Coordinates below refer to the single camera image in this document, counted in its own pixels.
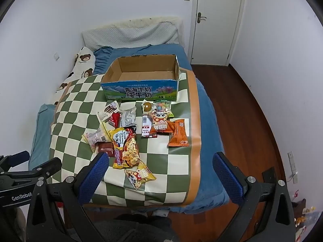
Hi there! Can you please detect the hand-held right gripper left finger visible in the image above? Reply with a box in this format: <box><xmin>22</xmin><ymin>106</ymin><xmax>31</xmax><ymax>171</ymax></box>
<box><xmin>26</xmin><ymin>152</ymin><xmax>110</xmax><ymax>242</ymax></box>

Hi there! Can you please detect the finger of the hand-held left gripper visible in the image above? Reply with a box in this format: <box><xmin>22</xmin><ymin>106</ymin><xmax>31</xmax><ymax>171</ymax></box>
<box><xmin>0</xmin><ymin>158</ymin><xmax>62</xmax><ymax>182</ymax></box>
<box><xmin>0</xmin><ymin>151</ymin><xmax>31</xmax><ymax>172</ymax></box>

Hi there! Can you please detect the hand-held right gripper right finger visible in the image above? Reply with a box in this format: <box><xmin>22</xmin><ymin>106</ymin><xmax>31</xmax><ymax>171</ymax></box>
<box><xmin>213</xmin><ymin>152</ymin><xmax>296</xmax><ymax>242</ymax></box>

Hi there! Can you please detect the white chocolate stick packet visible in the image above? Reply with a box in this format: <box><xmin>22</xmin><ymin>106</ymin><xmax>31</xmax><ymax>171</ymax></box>
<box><xmin>97</xmin><ymin>101</ymin><xmax>120</xmax><ymax>123</ymax></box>

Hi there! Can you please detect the blue printed cardboard box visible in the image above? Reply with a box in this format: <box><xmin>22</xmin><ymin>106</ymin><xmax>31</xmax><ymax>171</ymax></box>
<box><xmin>100</xmin><ymin>54</ymin><xmax>182</xmax><ymax>102</ymax></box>

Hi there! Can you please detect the brown snack packet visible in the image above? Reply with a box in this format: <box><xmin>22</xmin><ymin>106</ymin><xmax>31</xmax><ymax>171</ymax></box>
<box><xmin>97</xmin><ymin>142</ymin><xmax>114</xmax><ymax>159</ymax></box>

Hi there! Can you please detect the clear wrapped yellow packet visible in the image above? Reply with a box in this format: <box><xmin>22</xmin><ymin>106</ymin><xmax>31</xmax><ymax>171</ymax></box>
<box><xmin>82</xmin><ymin>128</ymin><xmax>109</xmax><ymax>153</ymax></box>

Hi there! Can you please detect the large yellow noodle packet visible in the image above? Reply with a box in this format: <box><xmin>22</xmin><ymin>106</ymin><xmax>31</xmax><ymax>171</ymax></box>
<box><xmin>108</xmin><ymin>127</ymin><xmax>140</xmax><ymax>169</ymax></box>

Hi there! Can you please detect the small yellow panda snack packet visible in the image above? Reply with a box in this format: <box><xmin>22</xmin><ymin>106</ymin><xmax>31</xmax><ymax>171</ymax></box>
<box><xmin>124</xmin><ymin>162</ymin><xmax>157</xmax><ymax>191</ymax></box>

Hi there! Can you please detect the blue bedsheet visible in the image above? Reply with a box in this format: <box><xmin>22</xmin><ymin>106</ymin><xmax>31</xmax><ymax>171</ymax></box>
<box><xmin>29</xmin><ymin>44</ymin><xmax>230</xmax><ymax>213</ymax></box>

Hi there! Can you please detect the green white checkered mat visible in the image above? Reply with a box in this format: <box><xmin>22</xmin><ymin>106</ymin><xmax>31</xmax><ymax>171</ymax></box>
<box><xmin>49</xmin><ymin>67</ymin><xmax>202</xmax><ymax>206</ymax></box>

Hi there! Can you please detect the small red snack packet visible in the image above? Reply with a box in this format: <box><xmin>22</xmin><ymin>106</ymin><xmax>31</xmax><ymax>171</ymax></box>
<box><xmin>108</xmin><ymin>113</ymin><xmax>122</xmax><ymax>128</ymax></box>

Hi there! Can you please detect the white power strip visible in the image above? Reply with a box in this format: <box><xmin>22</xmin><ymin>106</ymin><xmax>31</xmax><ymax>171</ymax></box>
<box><xmin>288</xmin><ymin>151</ymin><xmax>299</xmax><ymax>183</ymax></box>

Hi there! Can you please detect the plain orange snack packet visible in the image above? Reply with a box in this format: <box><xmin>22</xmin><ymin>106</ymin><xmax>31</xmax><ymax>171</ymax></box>
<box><xmin>168</xmin><ymin>119</ymin><xmax>190</xmax><ymax>148</ymax></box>

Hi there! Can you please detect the grey white snack packet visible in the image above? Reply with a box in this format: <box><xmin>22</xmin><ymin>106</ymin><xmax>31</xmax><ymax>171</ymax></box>
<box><xmin>119</xmin><ymin>106</ymin><xmax>138</xmax><ymax>128</ymax></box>

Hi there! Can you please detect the red white barcode packet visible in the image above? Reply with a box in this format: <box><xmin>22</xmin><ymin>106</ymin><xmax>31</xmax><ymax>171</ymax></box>
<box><xmin>141</xmin><ymin>115</ymin><xmax>158</xmax><ymax>138</ymax></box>

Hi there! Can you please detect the colourful clutter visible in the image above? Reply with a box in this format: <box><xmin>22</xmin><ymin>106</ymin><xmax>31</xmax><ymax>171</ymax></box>
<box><xmin>290</xmin><ymin>189</ymin><xmax>318</xmax><ymax>232</ymax></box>

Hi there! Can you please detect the orange panda print packet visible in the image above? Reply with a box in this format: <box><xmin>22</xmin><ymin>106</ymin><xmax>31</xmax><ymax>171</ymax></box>
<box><xmin>149</xmin><ymin>112</ymin><xmax>174</xmax><ymax>134</ymax></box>

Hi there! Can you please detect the colourful candy packet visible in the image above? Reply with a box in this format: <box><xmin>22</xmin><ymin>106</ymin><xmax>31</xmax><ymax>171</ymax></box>
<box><xmin>153</xmin><ymin>100</ymin><xmax>174</xmax><ymax>118</ymax></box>

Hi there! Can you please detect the bear print pillow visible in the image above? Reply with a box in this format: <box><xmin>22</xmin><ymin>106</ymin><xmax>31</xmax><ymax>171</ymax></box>
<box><xmin>54</xmin><ymin>47</ymin><xmax>96</xmax><ymax>105</ymax></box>

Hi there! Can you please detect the white dotted pillow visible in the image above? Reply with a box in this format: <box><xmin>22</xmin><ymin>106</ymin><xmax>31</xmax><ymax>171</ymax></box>
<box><xmin>81</xmin><ymin>20</ymin><xmax>186</xmax><ymax>52</ymax></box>

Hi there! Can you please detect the white door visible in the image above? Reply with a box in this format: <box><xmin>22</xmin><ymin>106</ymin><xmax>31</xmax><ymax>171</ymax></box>
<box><xmin>190</xmin><ymin>0</ymin><xmax>246</xmax><ymax>67</ymax></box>

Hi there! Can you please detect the cream fluffy pillow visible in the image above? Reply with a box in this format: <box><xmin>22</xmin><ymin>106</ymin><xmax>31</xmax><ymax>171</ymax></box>
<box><xmin>100</xmin><ymin>16</ymin><xmax>185</xmax><ymax>31</ymax></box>

